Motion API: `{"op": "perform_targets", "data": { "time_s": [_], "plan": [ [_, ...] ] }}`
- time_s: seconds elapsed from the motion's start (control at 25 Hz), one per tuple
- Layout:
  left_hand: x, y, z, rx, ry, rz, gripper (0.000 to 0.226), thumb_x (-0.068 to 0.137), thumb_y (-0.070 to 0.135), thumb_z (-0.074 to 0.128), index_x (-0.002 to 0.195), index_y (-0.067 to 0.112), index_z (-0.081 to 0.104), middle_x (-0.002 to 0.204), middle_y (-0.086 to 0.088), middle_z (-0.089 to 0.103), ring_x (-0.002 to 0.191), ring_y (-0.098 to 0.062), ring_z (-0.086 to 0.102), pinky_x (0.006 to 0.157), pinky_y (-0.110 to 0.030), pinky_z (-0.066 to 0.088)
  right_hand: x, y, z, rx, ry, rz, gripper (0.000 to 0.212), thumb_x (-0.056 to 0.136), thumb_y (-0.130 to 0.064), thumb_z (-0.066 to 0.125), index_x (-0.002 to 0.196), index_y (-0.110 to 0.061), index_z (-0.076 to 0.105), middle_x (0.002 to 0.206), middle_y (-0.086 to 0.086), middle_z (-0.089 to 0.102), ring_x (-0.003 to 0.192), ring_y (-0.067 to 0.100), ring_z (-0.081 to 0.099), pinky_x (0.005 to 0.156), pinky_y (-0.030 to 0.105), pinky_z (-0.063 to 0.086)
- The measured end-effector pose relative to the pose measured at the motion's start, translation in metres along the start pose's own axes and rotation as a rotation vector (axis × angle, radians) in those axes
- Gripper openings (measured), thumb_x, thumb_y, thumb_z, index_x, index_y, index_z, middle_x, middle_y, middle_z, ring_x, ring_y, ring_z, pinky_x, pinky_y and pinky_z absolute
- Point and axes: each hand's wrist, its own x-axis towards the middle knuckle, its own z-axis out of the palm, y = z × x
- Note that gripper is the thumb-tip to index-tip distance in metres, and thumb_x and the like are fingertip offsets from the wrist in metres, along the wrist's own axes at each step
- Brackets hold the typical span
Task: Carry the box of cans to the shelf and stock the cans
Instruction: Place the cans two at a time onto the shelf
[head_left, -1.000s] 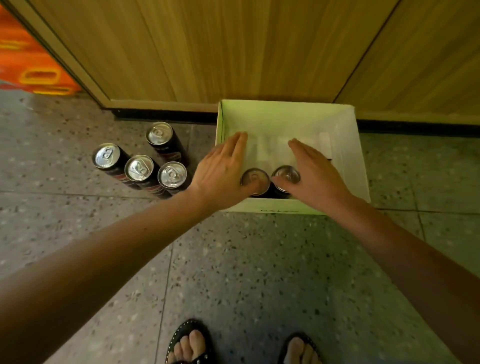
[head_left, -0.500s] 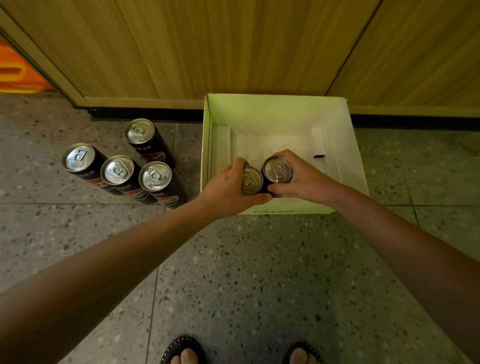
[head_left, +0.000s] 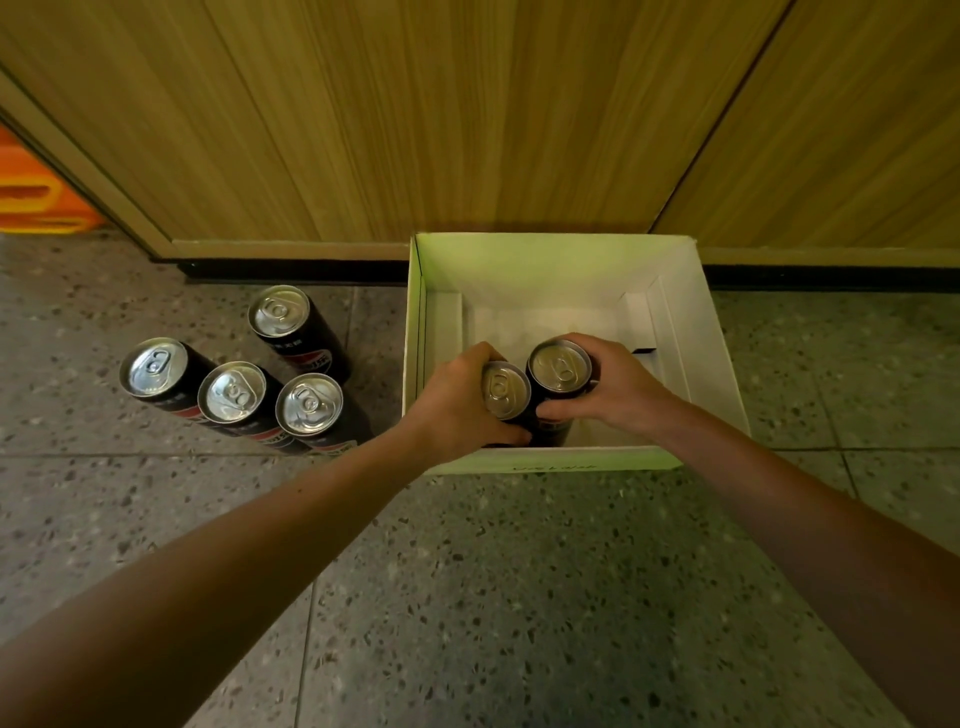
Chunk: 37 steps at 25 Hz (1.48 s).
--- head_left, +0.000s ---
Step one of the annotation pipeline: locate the stack of orange plastic packs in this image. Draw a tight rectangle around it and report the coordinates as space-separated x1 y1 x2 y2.
0 123 106 235

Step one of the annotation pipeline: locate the wooden shelf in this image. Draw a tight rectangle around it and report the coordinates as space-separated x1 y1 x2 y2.
0 0 960 286

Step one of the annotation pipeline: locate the person's right forearm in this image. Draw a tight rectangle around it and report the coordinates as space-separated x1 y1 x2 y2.
648 397 960 728

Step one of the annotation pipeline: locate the white cardboard box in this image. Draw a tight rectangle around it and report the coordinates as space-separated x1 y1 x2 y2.
402 232 751 476

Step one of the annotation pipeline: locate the person's left hand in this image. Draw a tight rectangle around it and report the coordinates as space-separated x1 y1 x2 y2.
397 341 534 474

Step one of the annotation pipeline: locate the person's left forearm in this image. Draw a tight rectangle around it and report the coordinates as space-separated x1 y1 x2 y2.
0 427 436 728

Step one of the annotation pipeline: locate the person's right hand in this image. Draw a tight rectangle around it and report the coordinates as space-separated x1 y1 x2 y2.
536 332 680 448

